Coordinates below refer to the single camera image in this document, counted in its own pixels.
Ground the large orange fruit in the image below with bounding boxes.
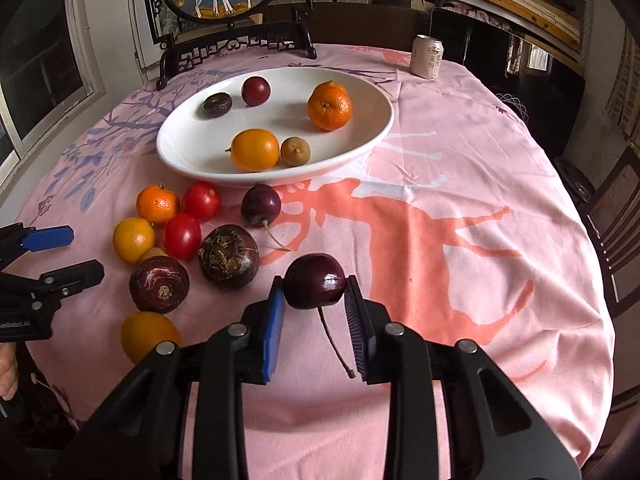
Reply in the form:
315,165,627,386
120,311,183,364

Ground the yellow orange round fruit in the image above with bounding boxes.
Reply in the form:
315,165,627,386
112,217,155,264

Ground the small tan longan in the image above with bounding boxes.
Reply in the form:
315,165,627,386
138,247,167,263

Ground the mandarin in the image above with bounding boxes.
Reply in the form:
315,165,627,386
136,184,180,226
312,80,347,98
307,87,352,131

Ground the red cherry tomato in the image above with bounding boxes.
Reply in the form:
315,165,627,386
163,212,202,261
181,181,222,222

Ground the dark cherry with stem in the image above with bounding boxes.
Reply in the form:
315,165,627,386
282,252,356,378

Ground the person's left hand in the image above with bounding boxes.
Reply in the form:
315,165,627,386
0,342,18,401

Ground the large white plate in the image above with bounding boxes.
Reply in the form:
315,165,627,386
156,66,395,188

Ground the pink patterned tablecloth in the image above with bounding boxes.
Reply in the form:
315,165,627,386
12,46,615,463

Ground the small dark water chestnut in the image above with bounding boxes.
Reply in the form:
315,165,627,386
202,92,232,118

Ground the yellow orange loquat fruit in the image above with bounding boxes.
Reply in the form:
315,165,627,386
227,129,280,172

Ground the dark wooden chair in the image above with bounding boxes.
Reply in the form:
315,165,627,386
579,146,639,318

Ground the black round stool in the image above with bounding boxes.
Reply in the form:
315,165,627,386
552,157,596,207

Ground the dark red plum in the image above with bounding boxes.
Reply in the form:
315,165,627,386
241,76,271,106

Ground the round deer picture stand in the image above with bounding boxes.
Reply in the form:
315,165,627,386
144,0,317,90

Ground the white beverage can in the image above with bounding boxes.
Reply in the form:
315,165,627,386
409,35,444,79

